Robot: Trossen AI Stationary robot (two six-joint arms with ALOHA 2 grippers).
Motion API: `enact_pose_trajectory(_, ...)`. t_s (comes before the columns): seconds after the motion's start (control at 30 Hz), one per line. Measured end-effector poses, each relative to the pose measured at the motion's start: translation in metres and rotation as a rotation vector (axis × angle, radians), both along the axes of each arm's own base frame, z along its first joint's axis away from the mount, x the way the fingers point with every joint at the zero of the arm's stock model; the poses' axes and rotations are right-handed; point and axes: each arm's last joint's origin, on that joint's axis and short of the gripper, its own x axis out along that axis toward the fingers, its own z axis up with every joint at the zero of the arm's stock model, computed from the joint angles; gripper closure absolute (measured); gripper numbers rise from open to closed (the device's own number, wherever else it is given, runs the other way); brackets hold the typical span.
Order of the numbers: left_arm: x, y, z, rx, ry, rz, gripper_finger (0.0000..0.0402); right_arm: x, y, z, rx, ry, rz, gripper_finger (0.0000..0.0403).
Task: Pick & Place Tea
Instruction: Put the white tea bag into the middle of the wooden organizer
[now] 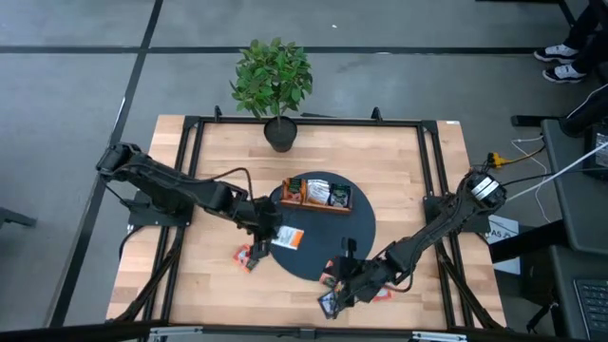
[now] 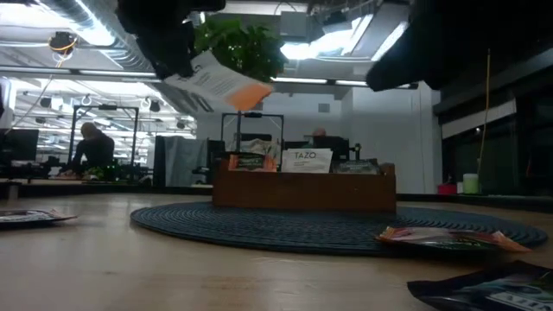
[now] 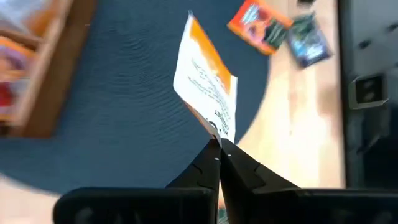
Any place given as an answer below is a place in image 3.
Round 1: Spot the white and orange tea packet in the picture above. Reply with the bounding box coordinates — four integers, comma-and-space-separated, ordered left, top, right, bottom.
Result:
0, 0, 60, 35
172, 11, 239, 147

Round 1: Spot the black tea packet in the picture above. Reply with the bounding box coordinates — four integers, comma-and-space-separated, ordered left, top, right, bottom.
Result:
285, 11, 333, 70

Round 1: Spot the black aluminium rig frame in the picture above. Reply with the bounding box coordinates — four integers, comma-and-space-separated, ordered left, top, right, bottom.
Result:
338, 0, 398, 189

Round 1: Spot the round dark woven placemat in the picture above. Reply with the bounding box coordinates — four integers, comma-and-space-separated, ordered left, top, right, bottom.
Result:
0, 0, 270, 195

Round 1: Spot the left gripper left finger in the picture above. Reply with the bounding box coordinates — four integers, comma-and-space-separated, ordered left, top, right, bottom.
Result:
52, 138, 222, 224

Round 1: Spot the wooden three-compartment tray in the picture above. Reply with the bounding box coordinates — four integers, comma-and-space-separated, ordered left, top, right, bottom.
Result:
0, 0, 98, 139

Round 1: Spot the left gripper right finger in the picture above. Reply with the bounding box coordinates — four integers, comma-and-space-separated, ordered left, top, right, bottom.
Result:
220, 138, 398, 224

